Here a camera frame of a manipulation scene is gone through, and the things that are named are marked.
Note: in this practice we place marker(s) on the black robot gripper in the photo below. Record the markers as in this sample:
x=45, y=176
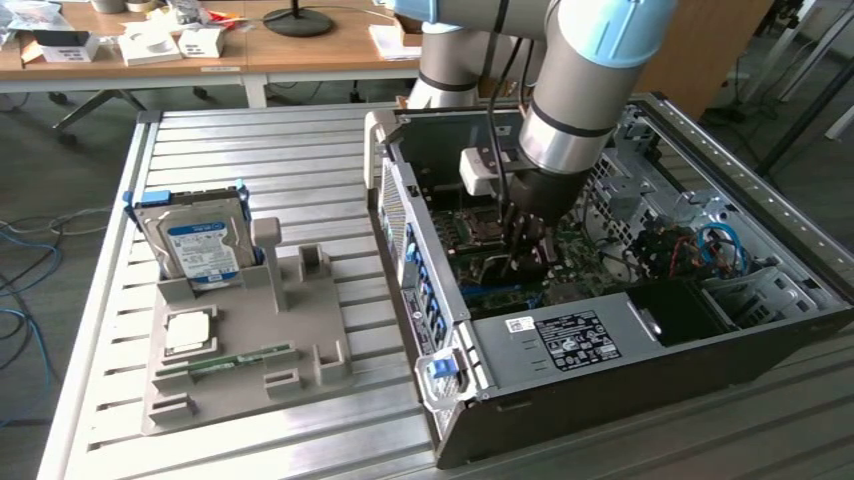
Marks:
x=547, y=200

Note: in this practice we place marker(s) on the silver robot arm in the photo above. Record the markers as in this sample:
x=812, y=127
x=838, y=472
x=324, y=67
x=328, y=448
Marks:
x=580, y=100

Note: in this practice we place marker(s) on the CPU socket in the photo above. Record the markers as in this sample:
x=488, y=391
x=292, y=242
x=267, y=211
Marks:
x=480, y=227

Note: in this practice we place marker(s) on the green motherboard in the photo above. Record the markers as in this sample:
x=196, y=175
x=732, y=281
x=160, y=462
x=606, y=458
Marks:
x=580, y=260

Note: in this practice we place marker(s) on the blue expansion slot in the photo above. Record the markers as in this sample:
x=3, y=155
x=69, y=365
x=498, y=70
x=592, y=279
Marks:
x=494, y=290

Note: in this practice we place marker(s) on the grey power supply unit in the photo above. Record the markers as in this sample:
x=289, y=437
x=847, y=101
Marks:
x=514, y=350

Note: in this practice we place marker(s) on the blue case latch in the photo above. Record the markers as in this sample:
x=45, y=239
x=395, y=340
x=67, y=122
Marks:
x=440, y=370

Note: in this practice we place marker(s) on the metal disk bay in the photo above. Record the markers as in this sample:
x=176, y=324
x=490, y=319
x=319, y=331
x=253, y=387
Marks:
x=767, y=295

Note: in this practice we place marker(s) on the white booklet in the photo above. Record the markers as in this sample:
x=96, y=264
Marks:
x=393, y=42

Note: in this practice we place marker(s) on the black open PC case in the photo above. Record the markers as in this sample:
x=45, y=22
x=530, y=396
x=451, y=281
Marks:
x=600, y=400

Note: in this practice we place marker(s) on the wooden cabinet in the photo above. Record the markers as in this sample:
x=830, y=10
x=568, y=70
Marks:
x=720, y=40

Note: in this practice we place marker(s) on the wooden desk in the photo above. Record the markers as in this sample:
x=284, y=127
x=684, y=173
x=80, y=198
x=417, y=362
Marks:
x=300, y=50

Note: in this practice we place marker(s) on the black lamp base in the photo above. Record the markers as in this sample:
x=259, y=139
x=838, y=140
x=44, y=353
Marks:
x=296, y=22

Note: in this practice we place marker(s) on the grey printed parts rack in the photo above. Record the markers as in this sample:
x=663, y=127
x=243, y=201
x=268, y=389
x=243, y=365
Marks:
x=247, y=330

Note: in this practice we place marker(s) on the hard disk in blue caddy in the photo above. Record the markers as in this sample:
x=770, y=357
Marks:
x=200, y=245

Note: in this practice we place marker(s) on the green RAM stick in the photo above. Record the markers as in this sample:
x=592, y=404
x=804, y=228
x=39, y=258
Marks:
x=233, y=360

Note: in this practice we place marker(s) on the red orange packet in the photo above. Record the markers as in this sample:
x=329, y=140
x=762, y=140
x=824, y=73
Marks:
x=227, y=20

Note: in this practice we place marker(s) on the silver CPU chip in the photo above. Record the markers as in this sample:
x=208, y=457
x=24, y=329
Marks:
x=187, y=332

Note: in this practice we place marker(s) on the small white box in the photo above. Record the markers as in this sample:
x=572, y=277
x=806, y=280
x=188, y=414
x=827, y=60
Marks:
x=200, y=45

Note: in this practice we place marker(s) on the large white box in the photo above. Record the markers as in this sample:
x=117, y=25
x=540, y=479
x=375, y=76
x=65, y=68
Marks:
x=149, y=50

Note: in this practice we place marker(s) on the tape roll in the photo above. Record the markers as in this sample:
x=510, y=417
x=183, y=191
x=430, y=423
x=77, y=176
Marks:
x=141, y=6

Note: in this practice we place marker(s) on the metal cup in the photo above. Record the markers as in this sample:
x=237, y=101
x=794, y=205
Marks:
x=108, y=5

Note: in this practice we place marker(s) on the white box with black lid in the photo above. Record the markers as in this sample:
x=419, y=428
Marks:
x=67, y=52

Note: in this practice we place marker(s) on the clear plastic bag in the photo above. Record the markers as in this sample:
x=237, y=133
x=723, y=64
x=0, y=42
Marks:
x=33, y=15

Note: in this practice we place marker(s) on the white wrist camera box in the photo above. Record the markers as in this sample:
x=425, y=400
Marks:
x=476, y=172

